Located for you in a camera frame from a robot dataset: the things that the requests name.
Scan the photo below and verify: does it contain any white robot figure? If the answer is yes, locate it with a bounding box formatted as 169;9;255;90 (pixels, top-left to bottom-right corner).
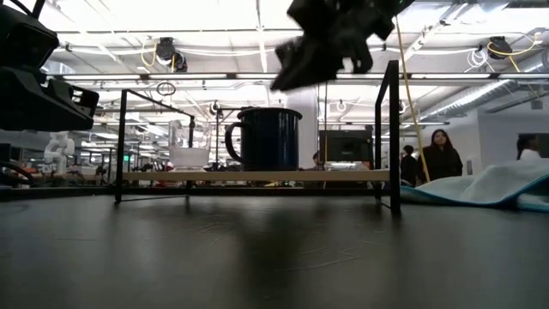
43;130;76;175

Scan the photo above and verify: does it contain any black monitor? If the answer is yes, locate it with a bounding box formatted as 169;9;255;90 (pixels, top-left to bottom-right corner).
318;129;375;165

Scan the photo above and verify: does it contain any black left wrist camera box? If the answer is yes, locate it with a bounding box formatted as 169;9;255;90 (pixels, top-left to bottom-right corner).
0;3;60;69

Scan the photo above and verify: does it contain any wooden shelf with black frame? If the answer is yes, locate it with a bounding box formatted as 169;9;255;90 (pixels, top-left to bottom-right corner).
113;59;402;215

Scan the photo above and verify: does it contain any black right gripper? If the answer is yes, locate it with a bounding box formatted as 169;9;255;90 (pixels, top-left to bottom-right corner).
269;0;416;93

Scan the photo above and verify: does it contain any yellow hanging cable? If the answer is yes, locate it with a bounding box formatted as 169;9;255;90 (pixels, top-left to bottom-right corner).
394;15;431;185

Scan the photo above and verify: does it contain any light blue towel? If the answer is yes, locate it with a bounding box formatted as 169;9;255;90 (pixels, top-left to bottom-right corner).
400;159;549;214

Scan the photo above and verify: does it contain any person in dark top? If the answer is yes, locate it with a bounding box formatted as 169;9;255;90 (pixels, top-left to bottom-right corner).
417;128;465;185
400;144;419;186

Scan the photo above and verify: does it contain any person in white top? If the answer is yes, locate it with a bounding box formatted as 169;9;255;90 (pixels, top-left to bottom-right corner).
516;133;545;162

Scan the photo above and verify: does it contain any clear plastic cup with handle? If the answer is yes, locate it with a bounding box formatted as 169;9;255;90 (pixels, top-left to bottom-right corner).
167;119;213;173

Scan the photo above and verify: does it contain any dark blue enamel mug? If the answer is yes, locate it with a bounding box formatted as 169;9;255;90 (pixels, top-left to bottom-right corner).
224;106;304;173

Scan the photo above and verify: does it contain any black ceiling cord reel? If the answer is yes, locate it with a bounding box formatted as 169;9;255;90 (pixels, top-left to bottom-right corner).
154;36;189;74
486;35;515;61

